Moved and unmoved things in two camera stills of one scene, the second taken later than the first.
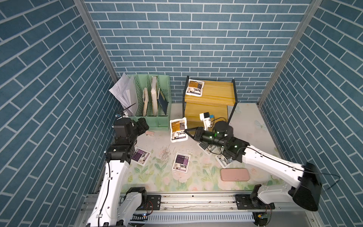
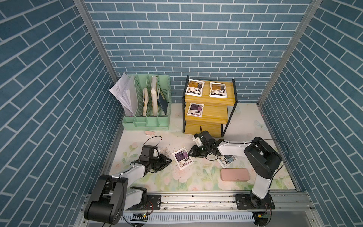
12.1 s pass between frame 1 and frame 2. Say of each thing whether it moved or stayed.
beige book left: stayed
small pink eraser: stayed
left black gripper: moved
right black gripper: moved
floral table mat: stayed
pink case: stayed
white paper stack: stayed
